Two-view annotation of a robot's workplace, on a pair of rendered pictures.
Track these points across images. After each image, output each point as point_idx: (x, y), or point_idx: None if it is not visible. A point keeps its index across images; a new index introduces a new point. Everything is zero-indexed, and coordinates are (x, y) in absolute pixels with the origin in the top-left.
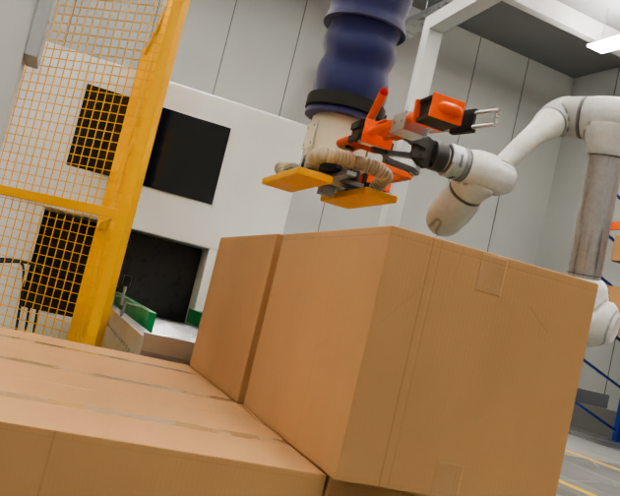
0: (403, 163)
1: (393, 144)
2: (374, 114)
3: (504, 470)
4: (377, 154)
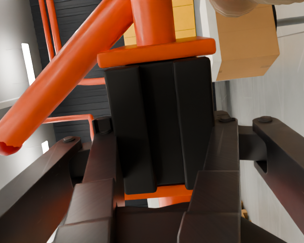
0: (295, 218)
1: (190, 189)
2: (71, 90)
3: None
4: (215, 47)
